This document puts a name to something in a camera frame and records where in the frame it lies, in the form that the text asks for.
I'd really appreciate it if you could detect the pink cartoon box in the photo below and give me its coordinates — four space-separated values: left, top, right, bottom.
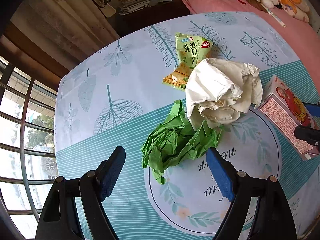
258 75 319 160

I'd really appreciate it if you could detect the green crumpled paper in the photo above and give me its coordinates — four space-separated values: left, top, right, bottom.
142 100 223 185

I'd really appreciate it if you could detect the large white crumpled paper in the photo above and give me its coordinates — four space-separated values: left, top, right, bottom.
185 58 263 130

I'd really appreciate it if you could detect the white marker pen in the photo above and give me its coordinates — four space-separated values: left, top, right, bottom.
266 8 286 28

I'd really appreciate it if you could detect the green cracker packet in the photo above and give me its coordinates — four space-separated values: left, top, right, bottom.
163 33 213 90

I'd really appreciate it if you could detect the pink bed sheet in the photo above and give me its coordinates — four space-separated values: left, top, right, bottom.
172 0 320 88

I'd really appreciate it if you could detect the floral curtain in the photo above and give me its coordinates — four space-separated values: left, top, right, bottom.
10 0 119 68

